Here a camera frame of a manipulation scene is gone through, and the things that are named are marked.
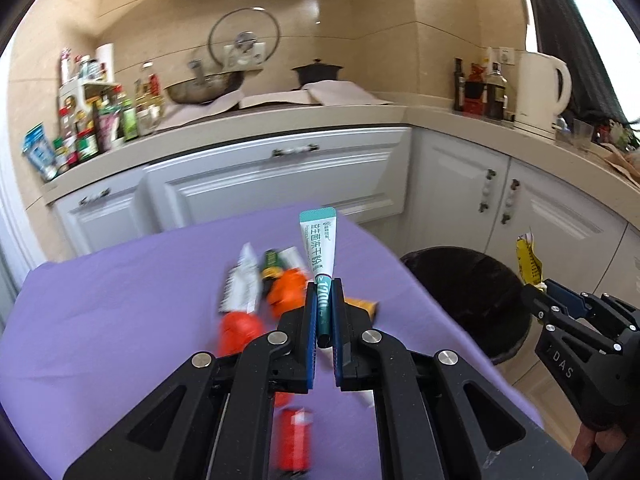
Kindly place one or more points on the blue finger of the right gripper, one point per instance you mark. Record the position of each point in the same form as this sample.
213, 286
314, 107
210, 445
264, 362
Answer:
573, 302

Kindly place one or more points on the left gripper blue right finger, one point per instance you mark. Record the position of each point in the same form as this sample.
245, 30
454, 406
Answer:
337, 309

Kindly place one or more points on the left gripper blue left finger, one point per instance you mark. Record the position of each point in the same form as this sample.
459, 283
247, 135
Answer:
310, 327

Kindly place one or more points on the orange plastic bag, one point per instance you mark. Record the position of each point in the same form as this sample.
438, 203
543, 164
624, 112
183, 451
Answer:
288, 292

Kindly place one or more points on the green yellow small bottle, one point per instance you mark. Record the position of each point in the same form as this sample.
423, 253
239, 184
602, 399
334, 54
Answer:
272, 270

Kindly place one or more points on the yellow snack packet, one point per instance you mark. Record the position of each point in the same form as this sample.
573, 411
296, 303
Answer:
529, 266

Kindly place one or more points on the white barcode wrapper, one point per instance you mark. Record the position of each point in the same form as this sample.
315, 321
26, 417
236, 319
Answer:
243, 284

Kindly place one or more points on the red plastic bag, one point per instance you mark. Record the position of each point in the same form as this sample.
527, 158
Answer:
236, 331

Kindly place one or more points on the teal white tube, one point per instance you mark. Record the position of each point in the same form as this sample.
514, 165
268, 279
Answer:
319, 235

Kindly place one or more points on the gold bottle black cap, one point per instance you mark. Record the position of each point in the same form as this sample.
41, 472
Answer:
371, 307

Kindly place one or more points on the black lined trash bin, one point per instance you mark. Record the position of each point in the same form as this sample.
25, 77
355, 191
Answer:
478, 292

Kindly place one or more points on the person's right hand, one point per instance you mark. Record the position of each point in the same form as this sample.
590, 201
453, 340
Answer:
587, 440

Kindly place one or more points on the clear drinking glass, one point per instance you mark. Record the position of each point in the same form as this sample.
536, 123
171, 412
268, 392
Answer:
582, 135

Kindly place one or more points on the white electric kettle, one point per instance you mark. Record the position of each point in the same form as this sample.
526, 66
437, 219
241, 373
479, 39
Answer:
544, 89

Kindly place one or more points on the dark window curtain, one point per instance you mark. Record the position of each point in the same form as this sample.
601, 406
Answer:
561, 32

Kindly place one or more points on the white stove cover cloth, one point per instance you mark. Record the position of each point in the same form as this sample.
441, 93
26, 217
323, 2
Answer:
325, 93

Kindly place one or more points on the dark soy sauce bottle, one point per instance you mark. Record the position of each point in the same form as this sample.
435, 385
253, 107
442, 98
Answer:
496, 98

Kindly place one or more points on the red sauce jar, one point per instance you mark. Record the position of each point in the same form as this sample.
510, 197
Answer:
474, 91

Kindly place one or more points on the black casserole pot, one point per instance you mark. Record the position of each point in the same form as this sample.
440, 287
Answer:
316, 71

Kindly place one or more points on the purple tablecloth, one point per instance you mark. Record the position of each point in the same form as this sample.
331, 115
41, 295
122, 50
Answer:
89, 338

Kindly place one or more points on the metal wok pan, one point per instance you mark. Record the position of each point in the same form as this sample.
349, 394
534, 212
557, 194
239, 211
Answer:
203, 88

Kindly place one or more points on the dark oil bottle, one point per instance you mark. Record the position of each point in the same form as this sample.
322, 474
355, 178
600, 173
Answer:
459, 84

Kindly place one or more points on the cooking oil bottle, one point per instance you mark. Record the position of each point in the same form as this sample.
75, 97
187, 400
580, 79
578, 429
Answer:
149, 100

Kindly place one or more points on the glass pot lid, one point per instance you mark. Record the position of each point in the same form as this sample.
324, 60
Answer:
246, 52

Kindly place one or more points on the white spice rack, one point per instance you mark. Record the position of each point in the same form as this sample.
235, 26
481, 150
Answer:
79, 94

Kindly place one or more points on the blue white salt bag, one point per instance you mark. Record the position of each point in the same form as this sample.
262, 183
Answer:
38, 150

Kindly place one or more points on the paper towel roll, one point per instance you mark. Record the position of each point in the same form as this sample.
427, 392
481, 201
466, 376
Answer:
105, 55

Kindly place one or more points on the left cabinet door handle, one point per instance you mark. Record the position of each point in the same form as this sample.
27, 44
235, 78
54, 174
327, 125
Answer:
487, 190

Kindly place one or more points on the cabinet door handle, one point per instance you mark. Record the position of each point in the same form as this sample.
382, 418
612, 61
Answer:
510, 201
487, 190

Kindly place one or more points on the right cabinet door handle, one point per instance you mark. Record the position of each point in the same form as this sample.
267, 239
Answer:
510, 201

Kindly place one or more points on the wide drawer handle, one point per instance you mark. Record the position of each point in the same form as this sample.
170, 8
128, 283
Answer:
295, 150

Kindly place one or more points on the left drawer handle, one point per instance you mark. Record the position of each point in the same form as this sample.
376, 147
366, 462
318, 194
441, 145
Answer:
90, 199

